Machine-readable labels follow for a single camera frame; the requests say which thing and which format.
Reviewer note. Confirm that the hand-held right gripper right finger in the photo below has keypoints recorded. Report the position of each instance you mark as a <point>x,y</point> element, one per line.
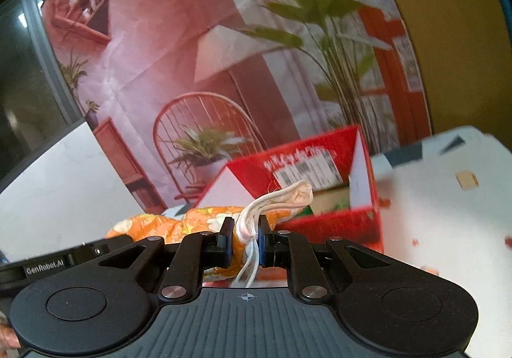
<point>262,240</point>

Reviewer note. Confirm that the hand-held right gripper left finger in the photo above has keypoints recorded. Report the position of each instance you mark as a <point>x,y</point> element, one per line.
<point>228,240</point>

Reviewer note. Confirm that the orange floral cloth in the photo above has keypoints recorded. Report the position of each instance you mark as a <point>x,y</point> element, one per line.
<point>160,227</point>

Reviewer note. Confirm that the red strawberry print box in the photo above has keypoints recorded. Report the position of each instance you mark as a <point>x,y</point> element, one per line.
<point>248,171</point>

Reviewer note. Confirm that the dark window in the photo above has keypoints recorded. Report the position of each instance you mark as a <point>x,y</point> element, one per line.
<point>24,102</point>

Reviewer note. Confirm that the printed tablecloth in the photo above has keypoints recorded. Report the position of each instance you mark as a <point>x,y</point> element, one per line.
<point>440,230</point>

